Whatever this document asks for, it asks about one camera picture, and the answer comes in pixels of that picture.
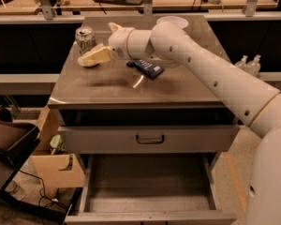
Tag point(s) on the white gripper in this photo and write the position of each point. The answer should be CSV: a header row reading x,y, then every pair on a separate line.
x,y
119,43

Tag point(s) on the green 7up soda can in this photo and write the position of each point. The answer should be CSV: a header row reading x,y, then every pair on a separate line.
x,y
86,40

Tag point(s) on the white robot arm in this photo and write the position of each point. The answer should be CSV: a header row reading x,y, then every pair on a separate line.
x,y
256,103

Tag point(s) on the closed grey top drawer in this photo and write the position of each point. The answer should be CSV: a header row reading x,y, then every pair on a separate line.
x,y
148,140

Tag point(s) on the open grey middle drawer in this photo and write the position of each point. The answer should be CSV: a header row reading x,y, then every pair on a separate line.
x,y
148,190

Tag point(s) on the dark blue snack packet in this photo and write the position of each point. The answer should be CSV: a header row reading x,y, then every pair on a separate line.
x,y
145,68

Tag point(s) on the white ceramic bowl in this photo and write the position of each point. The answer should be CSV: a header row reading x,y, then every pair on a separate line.
x,y
171,21

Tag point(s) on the clear plastic pump bottle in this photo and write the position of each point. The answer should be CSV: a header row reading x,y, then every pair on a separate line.
x,y
241,64

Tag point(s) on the dark brown office chair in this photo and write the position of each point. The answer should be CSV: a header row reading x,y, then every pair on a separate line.
x,y
17,142

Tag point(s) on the brown cardboard box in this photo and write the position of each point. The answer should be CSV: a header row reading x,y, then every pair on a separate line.
x,y
56,170

